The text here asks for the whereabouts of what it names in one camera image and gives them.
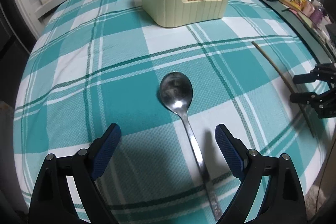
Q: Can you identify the large steel spoon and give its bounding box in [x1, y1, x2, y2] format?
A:
[159, 72, 223, 221]

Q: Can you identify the yellow snack box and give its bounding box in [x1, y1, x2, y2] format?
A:
[290, 0, 306, 10]

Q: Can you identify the wooden chopstick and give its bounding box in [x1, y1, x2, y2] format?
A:
[252, 41, 316, 138]

